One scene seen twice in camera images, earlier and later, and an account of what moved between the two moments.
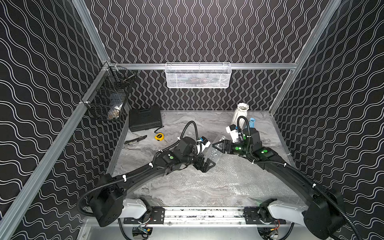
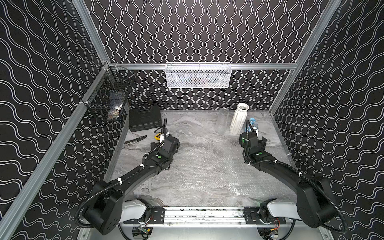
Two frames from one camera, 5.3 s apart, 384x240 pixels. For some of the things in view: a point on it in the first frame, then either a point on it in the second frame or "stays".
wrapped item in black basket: [116, 100] stays
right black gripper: [225, 143] -> [261, 144]
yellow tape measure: [159, 136] stays
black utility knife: [135, 140] stays
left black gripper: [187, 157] -> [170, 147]
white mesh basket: [198, 75] stays
